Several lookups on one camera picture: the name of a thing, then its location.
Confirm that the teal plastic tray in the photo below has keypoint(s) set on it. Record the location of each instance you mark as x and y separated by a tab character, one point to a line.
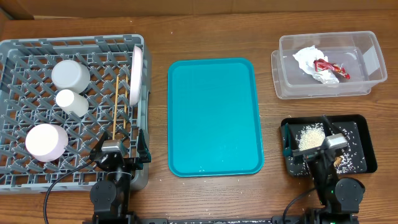
213	121

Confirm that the clear plastic bin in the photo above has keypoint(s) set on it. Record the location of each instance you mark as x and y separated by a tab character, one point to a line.
358	53

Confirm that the brown food scrap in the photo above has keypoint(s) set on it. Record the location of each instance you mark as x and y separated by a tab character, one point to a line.
338	160

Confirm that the spilled white rice pile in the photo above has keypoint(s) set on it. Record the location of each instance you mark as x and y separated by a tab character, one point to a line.
308	136

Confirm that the pale green bowl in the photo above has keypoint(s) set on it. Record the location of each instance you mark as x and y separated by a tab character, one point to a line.
70	75

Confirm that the black tray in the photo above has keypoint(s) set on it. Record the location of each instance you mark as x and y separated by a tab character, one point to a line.
362	129

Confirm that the white napkin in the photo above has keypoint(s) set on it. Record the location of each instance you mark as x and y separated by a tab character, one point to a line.
306	58

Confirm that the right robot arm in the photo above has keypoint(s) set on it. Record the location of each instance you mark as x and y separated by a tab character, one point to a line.
340	197

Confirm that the white cup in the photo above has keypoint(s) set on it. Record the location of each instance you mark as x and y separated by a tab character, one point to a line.
69	101

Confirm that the grey dish rack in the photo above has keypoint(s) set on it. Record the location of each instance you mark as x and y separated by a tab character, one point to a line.
28	99

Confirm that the white round plate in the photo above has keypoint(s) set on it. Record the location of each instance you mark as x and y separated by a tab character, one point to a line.
136	76

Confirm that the red snack wrapper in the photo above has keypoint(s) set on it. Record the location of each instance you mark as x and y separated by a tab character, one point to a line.
321	65

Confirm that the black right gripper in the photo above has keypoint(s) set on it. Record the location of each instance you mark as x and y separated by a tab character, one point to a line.
306	152

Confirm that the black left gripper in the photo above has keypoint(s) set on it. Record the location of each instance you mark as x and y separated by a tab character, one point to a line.
143	151

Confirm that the pink bowl with scraps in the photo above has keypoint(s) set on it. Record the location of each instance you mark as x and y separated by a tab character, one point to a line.
46	142

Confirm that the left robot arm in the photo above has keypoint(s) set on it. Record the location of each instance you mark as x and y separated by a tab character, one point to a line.
110	196

